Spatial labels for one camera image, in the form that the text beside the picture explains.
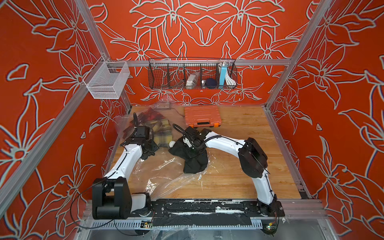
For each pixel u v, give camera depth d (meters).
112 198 0.41
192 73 0.95
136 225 0.70
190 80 0.90
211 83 0.94
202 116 1.08
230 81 0.91
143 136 0.67
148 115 1.10
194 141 0.71
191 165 0.83
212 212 0.73
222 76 0.88
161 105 1.18
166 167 0.87
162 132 0.97
